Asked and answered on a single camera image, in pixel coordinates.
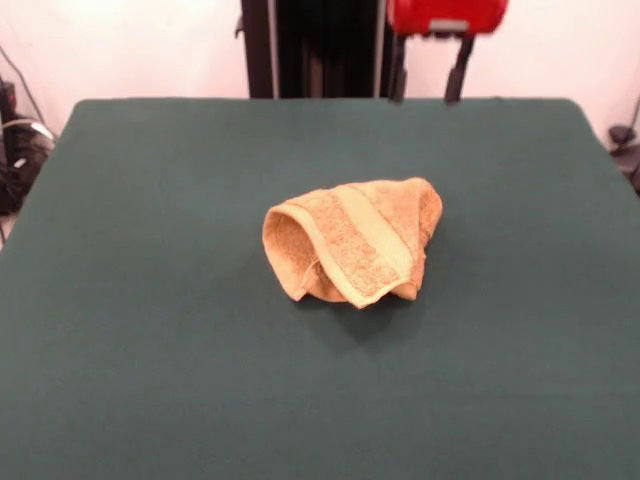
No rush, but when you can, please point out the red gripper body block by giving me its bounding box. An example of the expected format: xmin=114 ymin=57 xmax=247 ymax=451
xmin=385 ymin=0 xmax=507 ymax=37

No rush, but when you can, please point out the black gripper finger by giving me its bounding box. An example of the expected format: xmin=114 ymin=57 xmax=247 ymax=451
xmin=388 ymin=34 xmax=411 ymax=105
xmin=443 ymin=34 xmax=476 ymax=106

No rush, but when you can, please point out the tan terry towel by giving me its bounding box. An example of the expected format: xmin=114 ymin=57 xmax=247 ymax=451
xmin=262 ymin=176 xmax=444 ymax=310

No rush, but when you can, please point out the dark stand base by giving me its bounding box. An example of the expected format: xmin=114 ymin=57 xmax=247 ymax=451
xmin=607 ymin=124 xmax=640 ymax=196

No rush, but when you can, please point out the dark green table cloth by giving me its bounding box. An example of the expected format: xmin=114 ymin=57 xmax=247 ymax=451
xmin=0 ymin=97 xmax=640 ymax=480

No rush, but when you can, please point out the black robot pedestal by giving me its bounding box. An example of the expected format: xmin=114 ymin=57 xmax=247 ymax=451
xmin=241 ymin=0 xmax=401 ymax=100

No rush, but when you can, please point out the black cable tangle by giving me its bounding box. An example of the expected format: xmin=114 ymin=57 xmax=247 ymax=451
xmin=0 ymin=117 xmax=57 ymax=216

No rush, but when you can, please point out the black wall box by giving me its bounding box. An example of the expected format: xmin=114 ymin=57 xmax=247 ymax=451
xmin=0 ymin=79 xmax=20 ymax=124

